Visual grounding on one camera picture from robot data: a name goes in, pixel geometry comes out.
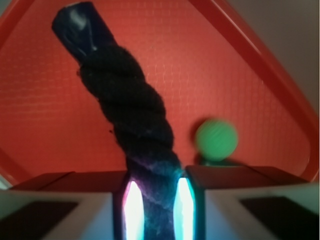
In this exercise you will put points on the dark green toy cucumber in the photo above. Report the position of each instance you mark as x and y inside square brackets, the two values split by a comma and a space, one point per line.
[218, 163]

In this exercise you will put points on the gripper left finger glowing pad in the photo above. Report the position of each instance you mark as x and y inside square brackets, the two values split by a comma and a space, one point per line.
[73, 206]

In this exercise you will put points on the red plastic tray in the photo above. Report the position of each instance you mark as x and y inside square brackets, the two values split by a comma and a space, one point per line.
[200, 57]

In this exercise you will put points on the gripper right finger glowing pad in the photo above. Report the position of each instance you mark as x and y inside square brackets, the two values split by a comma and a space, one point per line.
[245, 203]

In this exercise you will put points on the green dimpled ball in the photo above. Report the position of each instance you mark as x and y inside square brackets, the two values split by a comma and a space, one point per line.
[216, 139]

